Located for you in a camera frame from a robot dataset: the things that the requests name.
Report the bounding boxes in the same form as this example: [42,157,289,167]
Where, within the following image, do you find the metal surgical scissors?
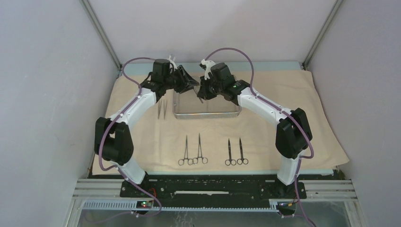
[237,138,249,165]

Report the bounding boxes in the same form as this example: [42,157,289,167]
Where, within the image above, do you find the aluminium frame rail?
[73,179,357,212]

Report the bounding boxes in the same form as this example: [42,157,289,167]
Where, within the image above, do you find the metal surgical instrument tray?
[173,86,241,120]

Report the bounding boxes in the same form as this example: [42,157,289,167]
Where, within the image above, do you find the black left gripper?
[164,65,199,95]

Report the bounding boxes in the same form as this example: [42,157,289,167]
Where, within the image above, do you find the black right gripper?
[198,74,225,100]

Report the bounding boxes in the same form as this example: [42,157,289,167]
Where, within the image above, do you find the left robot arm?
[94,58,199,197]

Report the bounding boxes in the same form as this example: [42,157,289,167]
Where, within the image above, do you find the metal tweezers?
[163,100,168,120]

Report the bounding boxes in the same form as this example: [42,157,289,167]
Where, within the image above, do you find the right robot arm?
[197,59,312,198]

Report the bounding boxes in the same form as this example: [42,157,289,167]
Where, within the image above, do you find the beige cloth wrap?
[93,70,349,175]

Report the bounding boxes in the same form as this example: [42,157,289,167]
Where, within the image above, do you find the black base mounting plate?
[137,174,306,200]

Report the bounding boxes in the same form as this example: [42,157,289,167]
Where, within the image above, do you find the metal hemostat clamp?
[178,135,194,166]
[192,133,209,165]

